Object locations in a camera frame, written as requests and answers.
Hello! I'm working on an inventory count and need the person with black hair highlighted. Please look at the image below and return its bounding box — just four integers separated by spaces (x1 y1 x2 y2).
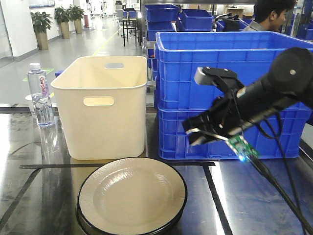
242 0 295 32

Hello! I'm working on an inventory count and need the green circuit board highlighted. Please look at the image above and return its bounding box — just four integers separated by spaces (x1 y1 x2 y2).
226 135 260 162

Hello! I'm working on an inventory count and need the beige plate black rim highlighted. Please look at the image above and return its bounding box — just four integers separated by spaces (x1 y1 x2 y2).
77 157 187 235
76 205 185 235

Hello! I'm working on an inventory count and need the large blue plastic crate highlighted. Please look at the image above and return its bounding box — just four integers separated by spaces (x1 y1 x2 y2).
155 31 313 111

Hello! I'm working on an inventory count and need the black braided cable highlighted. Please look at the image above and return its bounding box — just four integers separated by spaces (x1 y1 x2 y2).
244 115 313 235

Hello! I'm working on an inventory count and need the potted plant in tan pot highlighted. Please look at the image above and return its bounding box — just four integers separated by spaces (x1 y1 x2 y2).
30 12 52 50

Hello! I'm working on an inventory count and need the cream plastic storage bin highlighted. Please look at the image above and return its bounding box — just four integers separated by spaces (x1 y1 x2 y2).
51 56 147 160

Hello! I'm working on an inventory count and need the blue crate on back shelf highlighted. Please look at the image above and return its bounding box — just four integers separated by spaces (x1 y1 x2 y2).
145 4 180 23

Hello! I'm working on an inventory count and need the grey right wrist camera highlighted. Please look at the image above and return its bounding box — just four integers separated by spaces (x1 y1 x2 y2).
194 67 244 93

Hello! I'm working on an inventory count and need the lower blue plastic crate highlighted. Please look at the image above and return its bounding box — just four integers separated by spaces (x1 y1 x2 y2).
157 106 312 161

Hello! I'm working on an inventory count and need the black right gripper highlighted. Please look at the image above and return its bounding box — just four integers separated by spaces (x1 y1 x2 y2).
182 95 247 146

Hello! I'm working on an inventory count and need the white paper cup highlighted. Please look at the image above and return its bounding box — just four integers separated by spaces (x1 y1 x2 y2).
24 94 35 115

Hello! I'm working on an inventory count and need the clear water bottle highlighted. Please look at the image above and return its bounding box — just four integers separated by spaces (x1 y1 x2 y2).
27 62 54 127

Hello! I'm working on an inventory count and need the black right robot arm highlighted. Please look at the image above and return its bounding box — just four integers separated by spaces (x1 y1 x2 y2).
182 47 313 145

